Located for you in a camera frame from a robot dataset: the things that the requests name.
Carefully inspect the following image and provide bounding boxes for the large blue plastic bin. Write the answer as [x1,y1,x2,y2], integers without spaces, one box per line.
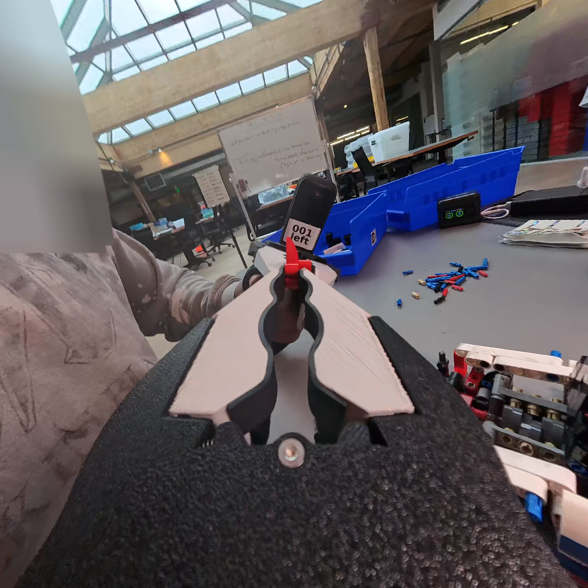
[367,146,525,232]

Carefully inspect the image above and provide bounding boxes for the whiteboard on stand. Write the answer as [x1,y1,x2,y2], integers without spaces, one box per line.
[217,96,331,203]

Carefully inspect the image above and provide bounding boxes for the toy brick race car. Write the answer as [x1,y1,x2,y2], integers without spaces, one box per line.
[436,342,588,579]

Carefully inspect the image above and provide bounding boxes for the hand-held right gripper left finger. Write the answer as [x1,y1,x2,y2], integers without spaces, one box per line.
[169,268,286,445]

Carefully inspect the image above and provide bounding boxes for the flip chart paper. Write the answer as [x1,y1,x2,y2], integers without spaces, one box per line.
[193,165,230,208]

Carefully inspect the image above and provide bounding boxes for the person's grey patterned sweatshirt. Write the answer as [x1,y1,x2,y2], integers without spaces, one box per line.
[0,250,159,588]

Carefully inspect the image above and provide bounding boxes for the white storage boxes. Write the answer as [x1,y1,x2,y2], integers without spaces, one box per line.
[345,122,412,164]

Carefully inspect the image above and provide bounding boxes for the pile of small connector pins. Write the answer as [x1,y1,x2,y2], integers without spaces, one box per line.
[396,258,490,307]

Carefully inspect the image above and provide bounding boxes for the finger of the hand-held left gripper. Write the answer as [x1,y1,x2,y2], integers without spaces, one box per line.
[302,259,340,288]
[254,249,287,277]

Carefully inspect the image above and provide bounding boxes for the black power bank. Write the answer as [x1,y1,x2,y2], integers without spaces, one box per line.
[436,192,481,229]

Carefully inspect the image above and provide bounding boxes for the red brick connector piece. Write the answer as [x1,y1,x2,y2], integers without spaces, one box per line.
[285,236,313,291]

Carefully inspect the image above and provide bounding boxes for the grey desk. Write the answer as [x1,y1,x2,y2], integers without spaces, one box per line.
[146,209,588,515]

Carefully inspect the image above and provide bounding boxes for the folded sticker sheets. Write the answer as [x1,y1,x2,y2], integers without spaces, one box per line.
[500,220,588,249]

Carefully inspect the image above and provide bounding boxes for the red storage shelving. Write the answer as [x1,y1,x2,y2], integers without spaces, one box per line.
[492,87,588,161]

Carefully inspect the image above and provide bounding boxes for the black power adapter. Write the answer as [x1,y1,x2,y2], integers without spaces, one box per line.
[510,186,588,219]

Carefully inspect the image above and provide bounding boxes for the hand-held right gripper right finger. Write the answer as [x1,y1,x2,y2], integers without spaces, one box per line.
[300,270,415,445]

